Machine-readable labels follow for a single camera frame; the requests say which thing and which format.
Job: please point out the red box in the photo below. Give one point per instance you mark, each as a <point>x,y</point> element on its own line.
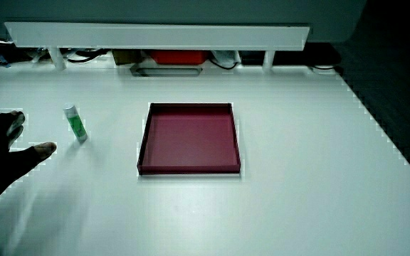
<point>179,57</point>

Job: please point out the dark red shallow tray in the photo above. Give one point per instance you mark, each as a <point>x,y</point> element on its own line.
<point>189,142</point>

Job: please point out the green white glue stick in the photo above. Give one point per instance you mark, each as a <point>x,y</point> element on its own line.
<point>75,124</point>

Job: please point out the brown box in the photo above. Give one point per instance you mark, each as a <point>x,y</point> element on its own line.
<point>126,57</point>

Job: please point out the white desk shelf riser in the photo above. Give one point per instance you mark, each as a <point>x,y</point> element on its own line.
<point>155,36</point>

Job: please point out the white bag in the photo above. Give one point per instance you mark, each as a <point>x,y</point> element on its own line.
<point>225,56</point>

